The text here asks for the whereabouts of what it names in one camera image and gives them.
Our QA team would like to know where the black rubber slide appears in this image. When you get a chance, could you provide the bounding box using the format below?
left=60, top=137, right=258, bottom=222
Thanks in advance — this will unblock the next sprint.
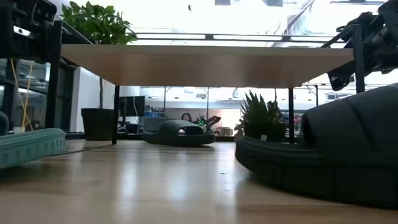
left=234, top=82, right=398, bottom=210
left=142, top=119, right=216, bottom=147

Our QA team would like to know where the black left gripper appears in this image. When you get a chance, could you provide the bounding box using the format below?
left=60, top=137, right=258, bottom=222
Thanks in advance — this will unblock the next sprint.
left=0, top=0, right=47, bottom=63

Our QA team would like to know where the small succulent plant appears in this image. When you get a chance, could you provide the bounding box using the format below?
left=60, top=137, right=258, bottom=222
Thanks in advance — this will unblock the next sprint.
left=238, top=90, right=287, bottom=143

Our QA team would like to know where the leafy plant in black pot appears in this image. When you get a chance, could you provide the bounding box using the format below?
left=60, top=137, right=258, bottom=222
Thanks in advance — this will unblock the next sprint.
left=60, top=1, right=137, bottom=141

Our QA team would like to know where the green rubber slide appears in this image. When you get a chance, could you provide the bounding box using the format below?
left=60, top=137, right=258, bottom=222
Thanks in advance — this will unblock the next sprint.
left=0, top=111, right=67, bottom=170

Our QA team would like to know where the black monitor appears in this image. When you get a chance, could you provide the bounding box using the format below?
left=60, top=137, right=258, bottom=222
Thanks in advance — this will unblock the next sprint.
left=119, top=95, right=146, bottom=118

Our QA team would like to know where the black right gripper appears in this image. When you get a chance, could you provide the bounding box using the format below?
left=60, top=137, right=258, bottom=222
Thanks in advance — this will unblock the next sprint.
left=327, top=0, right=398, bottom=91

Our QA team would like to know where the yellow cable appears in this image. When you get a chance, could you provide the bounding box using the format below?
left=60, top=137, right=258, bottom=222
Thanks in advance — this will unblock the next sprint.
left=10, top=58, right=34, bottom=131

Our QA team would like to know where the cardboard box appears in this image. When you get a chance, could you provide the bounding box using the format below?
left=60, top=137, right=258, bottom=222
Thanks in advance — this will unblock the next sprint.
left=214, top=126, right=234, bottom=136

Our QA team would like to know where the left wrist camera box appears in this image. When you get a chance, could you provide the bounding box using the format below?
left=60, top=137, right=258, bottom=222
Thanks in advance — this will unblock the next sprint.
left=32, top=0, right=58, bottom=24

